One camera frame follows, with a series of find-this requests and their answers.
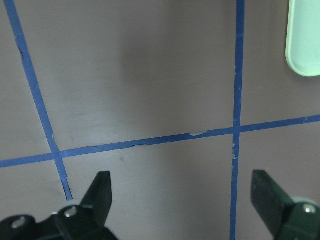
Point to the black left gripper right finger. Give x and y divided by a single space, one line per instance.
286 217

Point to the light green tray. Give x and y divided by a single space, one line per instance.
302 50

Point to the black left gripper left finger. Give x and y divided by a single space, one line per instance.
84 221

